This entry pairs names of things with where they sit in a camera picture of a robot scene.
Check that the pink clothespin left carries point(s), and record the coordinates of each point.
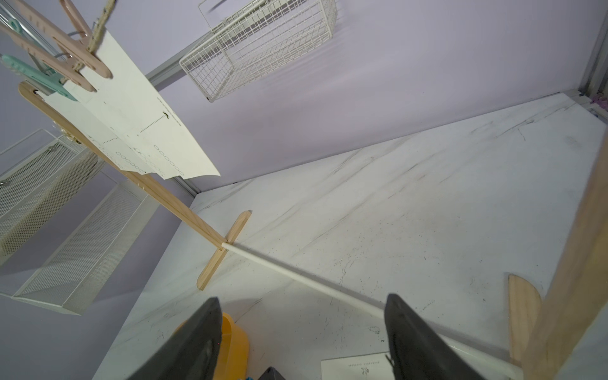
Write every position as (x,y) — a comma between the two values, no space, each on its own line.
(80,53)

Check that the green clothespin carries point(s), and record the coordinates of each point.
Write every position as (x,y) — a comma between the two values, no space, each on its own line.
(42,75)

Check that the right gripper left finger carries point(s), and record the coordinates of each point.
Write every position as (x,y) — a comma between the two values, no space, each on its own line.
(192,352)

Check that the yellow plastic tray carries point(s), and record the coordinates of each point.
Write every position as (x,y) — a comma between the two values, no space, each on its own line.
(233,352)

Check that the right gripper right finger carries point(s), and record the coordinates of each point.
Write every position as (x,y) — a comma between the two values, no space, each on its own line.
(416,351)

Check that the white wire wall basket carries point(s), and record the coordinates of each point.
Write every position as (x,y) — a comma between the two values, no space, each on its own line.
(255,41)

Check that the green postcard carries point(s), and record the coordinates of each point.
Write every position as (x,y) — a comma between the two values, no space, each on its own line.
(368,367)

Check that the wooden drying rack frame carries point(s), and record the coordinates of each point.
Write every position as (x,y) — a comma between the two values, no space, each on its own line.
(303,259)

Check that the white mesh two-tier shelf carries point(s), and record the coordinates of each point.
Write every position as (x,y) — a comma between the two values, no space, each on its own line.
(66,222)

